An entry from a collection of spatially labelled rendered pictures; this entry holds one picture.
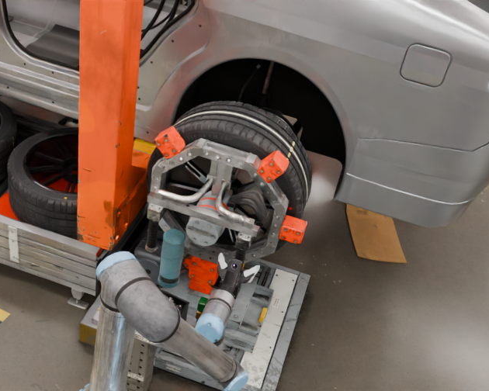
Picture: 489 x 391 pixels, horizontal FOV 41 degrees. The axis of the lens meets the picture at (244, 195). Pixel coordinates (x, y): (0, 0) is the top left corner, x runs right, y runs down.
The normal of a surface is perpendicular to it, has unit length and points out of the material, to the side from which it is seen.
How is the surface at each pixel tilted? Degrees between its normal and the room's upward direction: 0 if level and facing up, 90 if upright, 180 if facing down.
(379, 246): 1
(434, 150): 90
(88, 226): 90
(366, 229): 2
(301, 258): 0
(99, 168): 90
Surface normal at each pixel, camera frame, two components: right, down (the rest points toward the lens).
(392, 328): 0.17, -0.78
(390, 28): -0.26, 0.43
